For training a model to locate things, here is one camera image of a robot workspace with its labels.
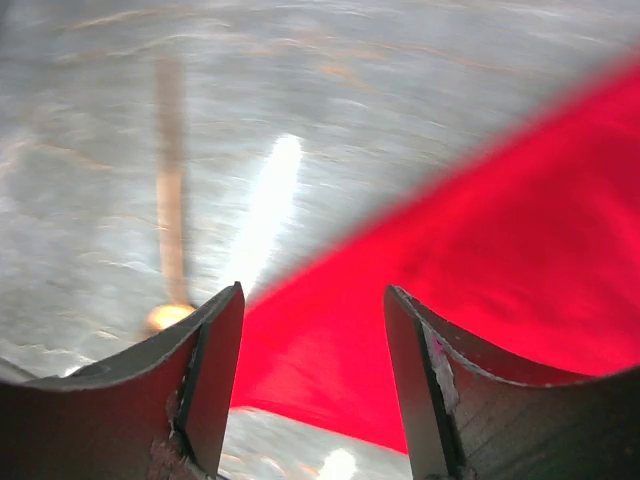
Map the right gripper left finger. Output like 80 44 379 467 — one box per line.
1 284 245 479

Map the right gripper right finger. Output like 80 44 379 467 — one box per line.
384 286 639 480

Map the copper spoon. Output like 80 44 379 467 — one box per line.
147 56 194 332

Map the red cloth napkin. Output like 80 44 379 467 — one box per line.
231 59 639 452

